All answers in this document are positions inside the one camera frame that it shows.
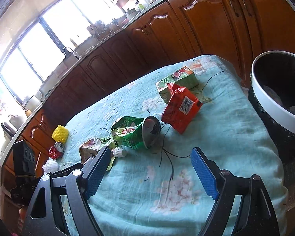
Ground white foam fruit net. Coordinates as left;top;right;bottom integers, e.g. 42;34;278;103
42;159;60;175

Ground white container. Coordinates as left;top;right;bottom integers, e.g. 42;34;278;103
24;95;42;111

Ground kitchen faucet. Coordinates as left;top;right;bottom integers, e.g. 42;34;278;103
62;46;79;60

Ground floral light blue tablecloth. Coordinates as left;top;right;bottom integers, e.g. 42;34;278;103
43;54;289;236

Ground wooden base cabinets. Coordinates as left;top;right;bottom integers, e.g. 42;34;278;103
1;0;295;158

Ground kitchen window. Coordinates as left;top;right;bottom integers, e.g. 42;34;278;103
0;0;128;113

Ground green juice carton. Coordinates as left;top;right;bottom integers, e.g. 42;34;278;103
155;66;199;104

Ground crushed red drink can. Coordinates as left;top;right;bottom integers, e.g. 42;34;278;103
48;141;66;160

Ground small white plastic bottle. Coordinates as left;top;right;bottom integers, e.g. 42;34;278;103
110;147;127;158

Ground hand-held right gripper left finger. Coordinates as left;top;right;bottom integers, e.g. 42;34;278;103
22;147;112;236

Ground person's left hand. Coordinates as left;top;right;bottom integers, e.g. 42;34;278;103
18;206;29;229

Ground green snack bag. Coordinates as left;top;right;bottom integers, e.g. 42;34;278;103
110;115;162;151

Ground white kettle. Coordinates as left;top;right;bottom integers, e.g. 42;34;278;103
1;114;27;138

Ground white lidded pot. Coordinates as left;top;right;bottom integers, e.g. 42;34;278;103
124;8;140;20

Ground tan snack wrapper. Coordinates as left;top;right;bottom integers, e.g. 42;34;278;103
79;138;116;171

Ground yellow foam fruit net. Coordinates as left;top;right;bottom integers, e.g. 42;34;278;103
51;125;70;143

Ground dish rack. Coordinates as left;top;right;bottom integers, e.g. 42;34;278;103
87;20;120;40

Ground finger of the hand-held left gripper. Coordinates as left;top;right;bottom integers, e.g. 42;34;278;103
50;163;85;177

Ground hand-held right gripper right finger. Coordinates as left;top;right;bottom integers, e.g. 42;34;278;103
190;147;279;236

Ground orange snack bag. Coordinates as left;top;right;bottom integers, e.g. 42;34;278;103
161;83;204;135

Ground black bin with white rim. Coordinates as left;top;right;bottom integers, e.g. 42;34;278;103
248;51;295;164

